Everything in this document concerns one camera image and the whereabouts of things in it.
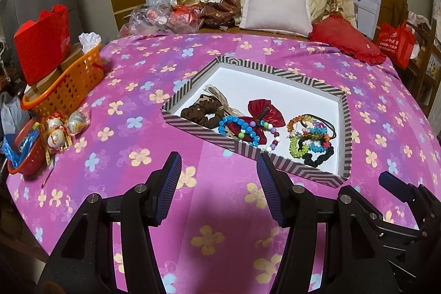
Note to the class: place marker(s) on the pink floral bedsheet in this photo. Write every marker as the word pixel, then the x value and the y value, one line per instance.
pixel 120 128

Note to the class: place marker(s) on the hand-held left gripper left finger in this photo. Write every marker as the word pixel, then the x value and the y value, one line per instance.
pixel 168 187

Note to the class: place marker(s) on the red satin bow hair clip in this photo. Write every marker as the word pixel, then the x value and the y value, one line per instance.
pixel 272 113

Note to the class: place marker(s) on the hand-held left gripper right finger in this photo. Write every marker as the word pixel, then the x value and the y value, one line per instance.
pixel 270 190

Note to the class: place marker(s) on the black ruffled scrunchie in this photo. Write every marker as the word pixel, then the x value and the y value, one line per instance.
pixel 322 158

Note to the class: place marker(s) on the wooden chair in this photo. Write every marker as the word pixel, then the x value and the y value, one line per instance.
pixel 425 49

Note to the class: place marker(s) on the thin red stick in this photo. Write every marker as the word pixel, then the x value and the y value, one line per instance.
pixel 48 175

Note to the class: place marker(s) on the brown patterned cloth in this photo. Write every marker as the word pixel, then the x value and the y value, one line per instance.
pixel 220 11

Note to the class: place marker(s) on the red paper bag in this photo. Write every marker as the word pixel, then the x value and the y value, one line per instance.
pixel 41 42

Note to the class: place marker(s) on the red heart pillow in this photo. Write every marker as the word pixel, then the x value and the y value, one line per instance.
pixel 348 37

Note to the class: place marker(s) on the white pillow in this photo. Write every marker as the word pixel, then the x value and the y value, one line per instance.
pixel 275 8

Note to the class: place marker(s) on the red plastic bowl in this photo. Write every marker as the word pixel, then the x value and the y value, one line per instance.
pixel 31 161

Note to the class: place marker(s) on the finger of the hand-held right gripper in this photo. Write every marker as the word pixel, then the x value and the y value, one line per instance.
pixel 392 182

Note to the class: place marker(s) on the white tissue paper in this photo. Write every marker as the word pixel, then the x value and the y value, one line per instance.
pixel 89 39

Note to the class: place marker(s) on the blue plastic wrapper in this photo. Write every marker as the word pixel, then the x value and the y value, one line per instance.
pixel 17 151

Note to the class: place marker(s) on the red wrapped packets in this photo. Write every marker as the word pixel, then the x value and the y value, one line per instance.
pixel 184 18

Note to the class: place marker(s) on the red shopping bag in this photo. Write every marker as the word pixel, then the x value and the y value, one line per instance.
pixel 394 42

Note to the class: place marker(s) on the yellow measuring tape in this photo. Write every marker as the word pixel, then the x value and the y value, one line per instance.
pixel 49 154

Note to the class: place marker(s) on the orange plastic basket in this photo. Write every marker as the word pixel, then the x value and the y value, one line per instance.
pixel 69 87

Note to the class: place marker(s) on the multicoloured crochet scrunchie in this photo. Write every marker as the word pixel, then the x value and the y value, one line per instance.
pixel 296 144

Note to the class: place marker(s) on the brown leopard scrunchie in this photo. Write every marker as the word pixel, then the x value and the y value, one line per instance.
pixel 196 111

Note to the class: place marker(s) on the clear wrapped egg toy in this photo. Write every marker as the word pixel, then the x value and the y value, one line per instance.
pixel 76 124

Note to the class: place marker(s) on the clear plastic bags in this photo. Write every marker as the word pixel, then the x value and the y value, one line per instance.
pixel 148 18

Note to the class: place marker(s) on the striped cardboard box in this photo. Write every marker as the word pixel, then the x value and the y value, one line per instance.
pixel 258 84

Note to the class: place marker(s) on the brown cardboard boxes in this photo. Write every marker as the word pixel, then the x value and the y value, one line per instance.
pixel 48 78

